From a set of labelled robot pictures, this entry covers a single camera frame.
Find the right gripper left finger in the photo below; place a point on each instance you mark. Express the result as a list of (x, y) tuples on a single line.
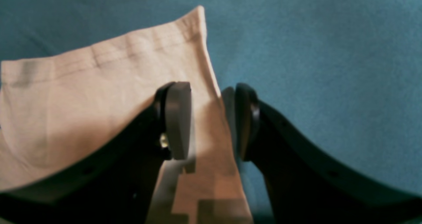
[(115, 184)]

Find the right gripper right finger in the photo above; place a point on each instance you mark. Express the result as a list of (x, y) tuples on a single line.
[(304, 184)]

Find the blue table cloth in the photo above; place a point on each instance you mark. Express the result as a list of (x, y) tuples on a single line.
[(346, 73)]

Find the beige T-shirt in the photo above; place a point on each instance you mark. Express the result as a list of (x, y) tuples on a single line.
[(57, 110)]

